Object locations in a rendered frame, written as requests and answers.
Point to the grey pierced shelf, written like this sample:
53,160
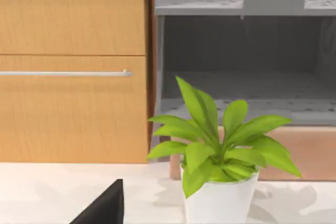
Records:
210,3

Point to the wooden cupboard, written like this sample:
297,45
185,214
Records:
157,51

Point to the green plant in white pot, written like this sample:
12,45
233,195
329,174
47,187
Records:
218,171

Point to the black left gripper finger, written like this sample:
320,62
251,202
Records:
107,206

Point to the plain wooden drawer front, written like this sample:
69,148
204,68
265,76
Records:
71,11

